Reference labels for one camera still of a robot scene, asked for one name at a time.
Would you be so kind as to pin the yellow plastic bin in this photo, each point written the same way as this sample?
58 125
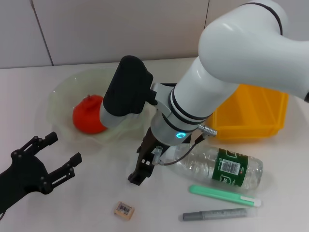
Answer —
253 116

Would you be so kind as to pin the grey marker pen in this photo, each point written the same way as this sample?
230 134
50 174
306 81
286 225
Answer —
217 214

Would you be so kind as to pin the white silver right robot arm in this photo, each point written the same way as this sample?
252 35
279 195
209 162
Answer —
241 48

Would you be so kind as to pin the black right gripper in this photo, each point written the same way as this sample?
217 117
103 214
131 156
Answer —
148 145

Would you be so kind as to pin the beige eraser with barcode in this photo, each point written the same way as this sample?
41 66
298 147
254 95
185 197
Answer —
123 210

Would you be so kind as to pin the translucent green wavy fruit plate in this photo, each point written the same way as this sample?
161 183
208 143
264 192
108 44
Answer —
72 82

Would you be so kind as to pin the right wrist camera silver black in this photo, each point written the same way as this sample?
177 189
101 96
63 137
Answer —
128 87

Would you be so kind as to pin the red-orange toy orange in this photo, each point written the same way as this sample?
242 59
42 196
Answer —
87 116

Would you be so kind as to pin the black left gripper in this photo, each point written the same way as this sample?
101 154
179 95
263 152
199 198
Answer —
24 174

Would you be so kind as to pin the green pen with clear cap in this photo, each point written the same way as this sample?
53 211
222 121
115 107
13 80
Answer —
217 194

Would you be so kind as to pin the clear water bottle green label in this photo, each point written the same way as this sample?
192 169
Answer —
229 166

